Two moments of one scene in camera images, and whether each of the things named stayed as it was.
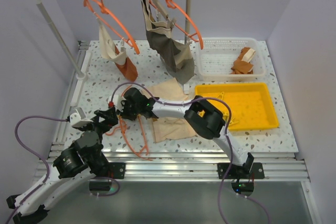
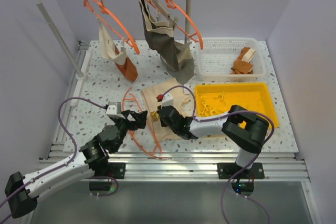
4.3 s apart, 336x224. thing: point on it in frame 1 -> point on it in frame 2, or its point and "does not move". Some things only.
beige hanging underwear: (107, 45) does not move
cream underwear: (166, 129) does not move
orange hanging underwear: (128, 70) does not move
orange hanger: (124, 128) -> (142, 150)
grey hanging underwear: (177, 55) does not move
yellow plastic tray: (251, 104) does not move
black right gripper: (125, 104) -> (163, 124)
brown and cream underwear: (243, 65) does not move
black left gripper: (110, 118) -> (139, 117)
